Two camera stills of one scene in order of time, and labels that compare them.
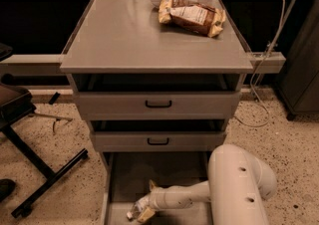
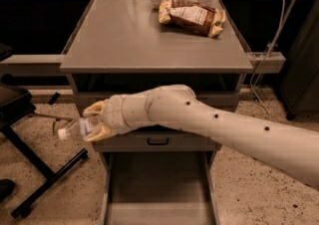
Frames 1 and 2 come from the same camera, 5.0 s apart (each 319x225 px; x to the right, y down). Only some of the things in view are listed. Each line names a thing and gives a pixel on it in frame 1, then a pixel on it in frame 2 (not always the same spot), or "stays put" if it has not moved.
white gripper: x=161 y=198 → x=114 y=115
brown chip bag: x=195 y=17 stays put
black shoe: x=7 y=186 stays put
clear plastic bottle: x=134 y=214 → x=66 y=128
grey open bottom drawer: x=126 y=177 stays put
